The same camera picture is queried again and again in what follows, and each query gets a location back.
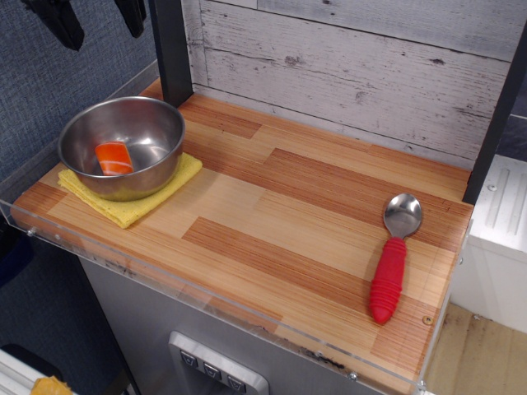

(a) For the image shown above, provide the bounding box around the clear acrylic edge guard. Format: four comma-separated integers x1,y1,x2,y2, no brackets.
0,58,473,395

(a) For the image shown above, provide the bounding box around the white aluminium box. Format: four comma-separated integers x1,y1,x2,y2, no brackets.
450,155,526,332

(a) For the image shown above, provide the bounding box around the orange salmon sushi toy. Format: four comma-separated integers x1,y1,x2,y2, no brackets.
95,141,133,176

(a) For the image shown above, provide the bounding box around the stainless steel bowl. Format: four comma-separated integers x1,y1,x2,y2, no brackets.
58,96,186,202

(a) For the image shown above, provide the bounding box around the black vertical post left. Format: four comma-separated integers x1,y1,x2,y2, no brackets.
149,0,194,107

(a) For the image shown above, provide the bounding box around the silver dispenser button panel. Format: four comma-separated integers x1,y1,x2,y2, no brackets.
168,331,270,394

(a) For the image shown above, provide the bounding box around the yellow object bottom left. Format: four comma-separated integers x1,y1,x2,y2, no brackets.
30,376,73,395

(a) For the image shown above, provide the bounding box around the red handled metal spoon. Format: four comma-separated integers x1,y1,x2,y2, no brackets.
369,193,422,324

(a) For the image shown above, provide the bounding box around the grey toy fridge cabinet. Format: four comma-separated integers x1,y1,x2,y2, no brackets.
82,259,417,394

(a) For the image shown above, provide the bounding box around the black vertical post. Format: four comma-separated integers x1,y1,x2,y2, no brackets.
462,26,526,205
149,0,194,107

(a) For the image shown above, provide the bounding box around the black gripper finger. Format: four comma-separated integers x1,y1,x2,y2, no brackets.
114,0,147,38
21,0,85,51

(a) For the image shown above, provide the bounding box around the black vertical post right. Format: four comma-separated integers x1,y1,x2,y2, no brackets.
462,26,526,205

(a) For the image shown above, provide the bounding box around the yellow folded cloth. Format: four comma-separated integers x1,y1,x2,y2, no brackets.
58,153,203,229

